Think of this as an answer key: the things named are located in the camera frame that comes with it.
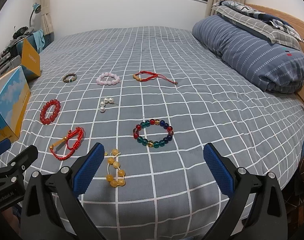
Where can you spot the black clutter on suitcases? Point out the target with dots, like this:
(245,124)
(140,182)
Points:
(23,31)

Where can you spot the red cord bracelet gold charm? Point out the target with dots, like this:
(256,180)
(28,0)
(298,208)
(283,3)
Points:
(151,76)

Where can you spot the grey plaid pillow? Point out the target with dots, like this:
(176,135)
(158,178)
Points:
(260,24)

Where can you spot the red braided bracelet gold tube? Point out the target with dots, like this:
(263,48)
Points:
(78,133)

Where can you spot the blue striped rolled duvet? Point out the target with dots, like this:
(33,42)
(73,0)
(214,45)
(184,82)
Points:
(270,67)

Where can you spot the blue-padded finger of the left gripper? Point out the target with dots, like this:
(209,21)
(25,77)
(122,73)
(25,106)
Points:
(4,145)

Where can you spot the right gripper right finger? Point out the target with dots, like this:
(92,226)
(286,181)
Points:
(267,217)

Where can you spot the blue desk lamp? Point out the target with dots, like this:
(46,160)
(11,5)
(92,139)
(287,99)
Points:
(36,10)

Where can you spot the grey hard suitcase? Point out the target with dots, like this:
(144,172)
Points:
(9,62)

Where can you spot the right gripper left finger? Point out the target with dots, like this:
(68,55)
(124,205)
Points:
(51,208)

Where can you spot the wooden headboard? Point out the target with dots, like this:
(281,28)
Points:
(295,22)

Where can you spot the blue yellow cardboard box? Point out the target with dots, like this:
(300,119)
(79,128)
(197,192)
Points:
(15,92)

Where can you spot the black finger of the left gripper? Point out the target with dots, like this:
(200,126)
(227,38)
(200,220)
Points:
(20,163)

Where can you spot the white pearl earrings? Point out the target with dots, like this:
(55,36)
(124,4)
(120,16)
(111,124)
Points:
(105,102)

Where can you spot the grey checked bed sheet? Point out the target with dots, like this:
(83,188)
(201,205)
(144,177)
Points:
(160,128)

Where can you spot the teal suitcase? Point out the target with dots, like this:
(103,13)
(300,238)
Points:
(19,44)

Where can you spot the beige curtain left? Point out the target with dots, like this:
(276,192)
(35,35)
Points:
(46,20)

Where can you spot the teal cloth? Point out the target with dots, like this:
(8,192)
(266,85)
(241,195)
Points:
(39,40)

